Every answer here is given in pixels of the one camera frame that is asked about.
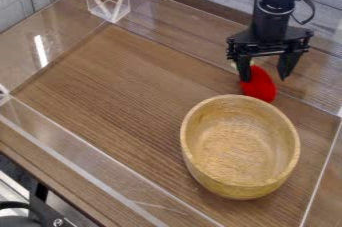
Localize red plush strawberry toy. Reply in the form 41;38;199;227
239;64;277;103

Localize black table leg clamp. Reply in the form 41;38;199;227
29;183;92;227

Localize clear acrylic tray wall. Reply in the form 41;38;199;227
0;0;342;227

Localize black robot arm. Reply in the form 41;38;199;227
225;0;315;82

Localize clear acrylic corner bracket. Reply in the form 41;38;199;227
85;0;130;24

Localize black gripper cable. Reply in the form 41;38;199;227
291;0;318;26

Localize oval wooden bowl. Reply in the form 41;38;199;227
179;94;300;200

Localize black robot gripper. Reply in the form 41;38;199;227
227;2;312;82

